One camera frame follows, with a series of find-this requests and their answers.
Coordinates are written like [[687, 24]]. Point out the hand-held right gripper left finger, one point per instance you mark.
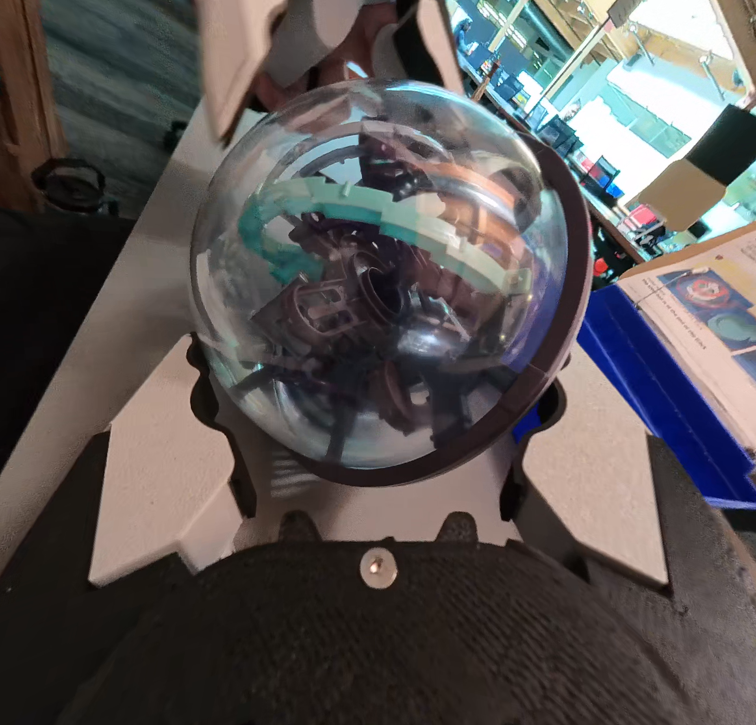
[[153, 488]]

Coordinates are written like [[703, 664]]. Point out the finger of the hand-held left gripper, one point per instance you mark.
[[431, 51], [236, 40]]

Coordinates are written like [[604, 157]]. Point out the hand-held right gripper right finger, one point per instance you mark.
[[596, 500]]

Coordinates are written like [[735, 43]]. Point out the clear plastic maze ball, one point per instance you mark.
[[384, 276]]

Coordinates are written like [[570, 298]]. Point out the person's left hand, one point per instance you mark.
[[369, 34]]

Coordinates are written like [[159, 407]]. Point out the blue plastic bin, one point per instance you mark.
[[649, 382]]

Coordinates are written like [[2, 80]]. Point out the printed instruction sheet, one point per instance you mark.
[[709, 323]]

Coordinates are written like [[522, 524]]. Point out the black water bottle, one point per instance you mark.
[[71, 187]]

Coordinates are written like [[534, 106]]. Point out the black card on cardboard stand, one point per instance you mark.
[[726, 140]]

